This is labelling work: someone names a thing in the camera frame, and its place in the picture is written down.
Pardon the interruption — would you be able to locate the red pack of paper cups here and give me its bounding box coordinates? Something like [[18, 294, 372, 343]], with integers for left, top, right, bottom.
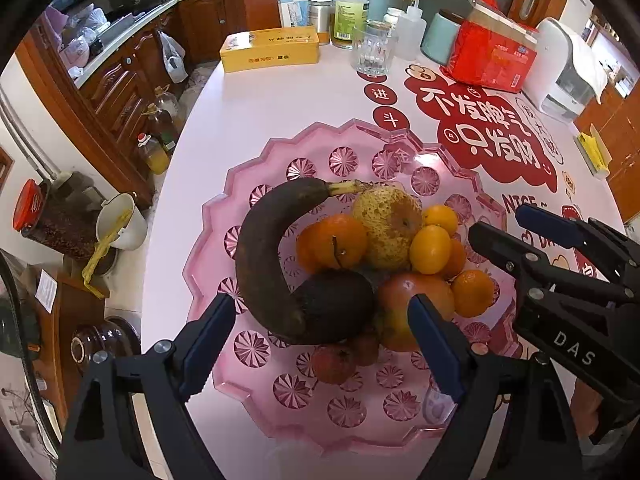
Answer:
[[441, 0, 541, 93]]

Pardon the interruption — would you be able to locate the yellow white small box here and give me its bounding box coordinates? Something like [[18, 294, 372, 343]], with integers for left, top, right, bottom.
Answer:
[[574, 122, 612, 176]]

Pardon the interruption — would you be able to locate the white squeeze bottle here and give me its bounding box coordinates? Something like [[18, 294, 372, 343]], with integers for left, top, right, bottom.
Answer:
[[387, 0, 427, 61]]

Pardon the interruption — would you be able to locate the grey wall pipe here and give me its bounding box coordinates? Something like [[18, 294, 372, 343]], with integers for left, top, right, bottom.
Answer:
[[0, 87, 56, 181]]

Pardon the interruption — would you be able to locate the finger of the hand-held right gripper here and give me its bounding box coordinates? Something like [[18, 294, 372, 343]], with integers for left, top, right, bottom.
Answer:
[[515, 203, 640, 291], [467, 221, 556, 306]]

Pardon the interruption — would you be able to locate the small yellow citrus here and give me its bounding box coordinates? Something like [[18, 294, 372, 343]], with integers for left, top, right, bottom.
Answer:
[[422, 204, 459, 235], [409, 225, 452, 275]]

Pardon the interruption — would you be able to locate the dark overripe banana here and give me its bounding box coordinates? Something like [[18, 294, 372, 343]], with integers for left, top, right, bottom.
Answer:
[[235, 177, 381, 345]]

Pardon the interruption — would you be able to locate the yellow speckled pear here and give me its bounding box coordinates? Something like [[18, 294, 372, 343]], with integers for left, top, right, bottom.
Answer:
[[350, 186, 425, 272]]

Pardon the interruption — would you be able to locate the wooden kitchen cabinet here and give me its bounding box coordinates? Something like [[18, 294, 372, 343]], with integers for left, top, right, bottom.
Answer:
[[15, 0, 246, 211]]

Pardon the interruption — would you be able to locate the person's right hand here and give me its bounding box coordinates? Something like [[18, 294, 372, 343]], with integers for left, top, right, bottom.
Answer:
[[570, 377, 603, 443]]

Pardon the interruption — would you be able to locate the red lid jar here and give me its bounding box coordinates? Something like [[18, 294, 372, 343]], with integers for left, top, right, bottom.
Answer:
[[12, 178, 98, 261]]

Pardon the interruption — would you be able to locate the hanging plastic bag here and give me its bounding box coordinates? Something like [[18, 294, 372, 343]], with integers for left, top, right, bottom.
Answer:
[[157, 30, 188, 84]]

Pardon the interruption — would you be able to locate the dark avocado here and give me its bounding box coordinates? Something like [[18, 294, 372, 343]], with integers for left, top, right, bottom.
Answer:
[[290, 270, 376, 345]]

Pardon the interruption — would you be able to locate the blue white carton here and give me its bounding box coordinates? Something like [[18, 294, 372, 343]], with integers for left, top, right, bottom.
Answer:
[[276, 0, 310, 28]]

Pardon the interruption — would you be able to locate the orange tangerine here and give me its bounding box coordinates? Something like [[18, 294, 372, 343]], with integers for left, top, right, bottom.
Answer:
[[296, 223, 321, 273], [440, 237, 468, 280], [450, 270, 496, 318], [308, 213, 369, 270]]

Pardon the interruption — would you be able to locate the white enamel pot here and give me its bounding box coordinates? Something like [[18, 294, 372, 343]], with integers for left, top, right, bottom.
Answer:
[[96, 192, 148, 251]]

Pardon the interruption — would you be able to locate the printed pink tablecloth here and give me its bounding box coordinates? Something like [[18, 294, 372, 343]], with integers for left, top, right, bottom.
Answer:
[[141, 30, 628, 480]]

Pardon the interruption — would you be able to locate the silver tin can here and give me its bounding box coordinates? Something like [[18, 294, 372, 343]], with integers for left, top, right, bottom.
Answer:
[[307, 0, 334, 46]]

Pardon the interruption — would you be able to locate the teal canister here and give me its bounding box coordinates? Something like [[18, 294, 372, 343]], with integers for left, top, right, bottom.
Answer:
[[421, 9, 466, 66]]

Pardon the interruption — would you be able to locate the yellow long utensil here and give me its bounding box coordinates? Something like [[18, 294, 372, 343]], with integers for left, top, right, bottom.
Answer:
[[82, 207, 133, 298]]

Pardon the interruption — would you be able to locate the wooden sideboard cabinet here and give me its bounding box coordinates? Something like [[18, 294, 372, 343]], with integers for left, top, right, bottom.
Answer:
[[572, 60, 640, 211]]

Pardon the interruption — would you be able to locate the pink plastic bowl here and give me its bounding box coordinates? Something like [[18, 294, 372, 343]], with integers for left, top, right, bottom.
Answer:
[[182, 119, 526, 448]]

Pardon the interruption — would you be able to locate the small dark red plum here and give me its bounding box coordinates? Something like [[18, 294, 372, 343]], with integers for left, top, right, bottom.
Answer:
[[311, 344, 358, 385], [350, 332, 381, 367]]

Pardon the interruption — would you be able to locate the red apple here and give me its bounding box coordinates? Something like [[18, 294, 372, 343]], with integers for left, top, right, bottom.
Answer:
[[376, 271, 456, 353]]

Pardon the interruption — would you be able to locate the yellow tin box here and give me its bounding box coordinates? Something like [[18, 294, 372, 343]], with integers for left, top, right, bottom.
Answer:
[[220, 26, 321, 75]]

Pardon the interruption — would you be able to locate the low wooden stand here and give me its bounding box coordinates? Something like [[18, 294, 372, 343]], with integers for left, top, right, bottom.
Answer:
[[50, 270, 118, 426]]

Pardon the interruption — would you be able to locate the dark glass teapot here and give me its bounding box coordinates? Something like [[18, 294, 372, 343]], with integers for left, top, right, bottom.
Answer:
[[70, 316, 140, 376]]

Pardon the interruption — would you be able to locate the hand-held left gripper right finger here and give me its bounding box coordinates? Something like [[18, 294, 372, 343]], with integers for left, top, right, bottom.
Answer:
[[407, 294, 586, 480]]

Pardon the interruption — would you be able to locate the white countertop appliance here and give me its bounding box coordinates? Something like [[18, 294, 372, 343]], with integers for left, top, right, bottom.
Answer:
[[522, 16, 608, 125]]

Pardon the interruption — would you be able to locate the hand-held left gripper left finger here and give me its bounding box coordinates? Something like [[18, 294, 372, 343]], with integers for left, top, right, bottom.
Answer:
[[55, 292, 237, 480]]

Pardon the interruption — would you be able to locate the white towel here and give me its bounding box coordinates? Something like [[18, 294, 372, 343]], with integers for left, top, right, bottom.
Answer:
[[565, 22, 610, 106]]

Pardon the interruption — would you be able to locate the large clear oil bottle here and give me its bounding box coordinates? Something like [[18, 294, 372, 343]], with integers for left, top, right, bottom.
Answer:
[[154, 86, 182, 126]]

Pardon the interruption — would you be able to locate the clear drinking glass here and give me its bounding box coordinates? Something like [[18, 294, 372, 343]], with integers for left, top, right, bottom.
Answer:
[[351, 20, 398, 77]]

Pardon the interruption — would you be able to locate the glass bottle green label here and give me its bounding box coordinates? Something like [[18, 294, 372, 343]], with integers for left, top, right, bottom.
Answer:
[[332, 0, 371, 51]]

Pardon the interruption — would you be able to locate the dark bottle green label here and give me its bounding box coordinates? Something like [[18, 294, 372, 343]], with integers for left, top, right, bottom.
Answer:
[[144, 103, 178, 153]]

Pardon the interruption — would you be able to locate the orange oil bottle red cap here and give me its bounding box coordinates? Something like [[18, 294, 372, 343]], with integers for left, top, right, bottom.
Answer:
[[136, 132, 171, 175]]

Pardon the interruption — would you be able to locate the white paper tag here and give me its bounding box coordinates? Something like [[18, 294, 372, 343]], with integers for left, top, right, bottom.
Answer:
[[36, 269, 60, 311]]

